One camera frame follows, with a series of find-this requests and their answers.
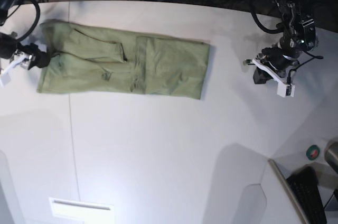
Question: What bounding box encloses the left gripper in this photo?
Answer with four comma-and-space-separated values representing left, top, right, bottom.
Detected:
253, 47, 297, 85

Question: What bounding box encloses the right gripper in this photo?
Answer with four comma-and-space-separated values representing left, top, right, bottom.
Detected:
13, 43, 51, 70

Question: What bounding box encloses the green t-shirt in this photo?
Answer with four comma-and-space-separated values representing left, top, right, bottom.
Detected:
37, 21, 210, 99

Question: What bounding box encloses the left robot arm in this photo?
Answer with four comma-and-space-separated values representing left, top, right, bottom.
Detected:
249, 0, 323, 85

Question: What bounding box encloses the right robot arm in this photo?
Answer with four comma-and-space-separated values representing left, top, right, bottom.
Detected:
1, 0, 51, 70

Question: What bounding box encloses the green tape roll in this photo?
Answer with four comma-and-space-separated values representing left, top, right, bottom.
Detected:
306, 145, 321, 161

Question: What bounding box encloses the metal cylinder cup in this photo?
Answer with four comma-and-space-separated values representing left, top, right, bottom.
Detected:
324, 141, 338, 173

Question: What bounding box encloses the black keyboard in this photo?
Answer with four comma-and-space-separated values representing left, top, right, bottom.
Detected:
287, 166, 327, 224

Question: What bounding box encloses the white label plate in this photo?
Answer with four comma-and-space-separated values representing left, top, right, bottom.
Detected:
49, 198, 115, 223

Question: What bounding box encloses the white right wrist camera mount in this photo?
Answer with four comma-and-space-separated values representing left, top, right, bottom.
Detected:
1, 52, 32, 87

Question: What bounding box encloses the grey table edge rail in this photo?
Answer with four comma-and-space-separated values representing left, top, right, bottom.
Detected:
268, 159, 309, 223

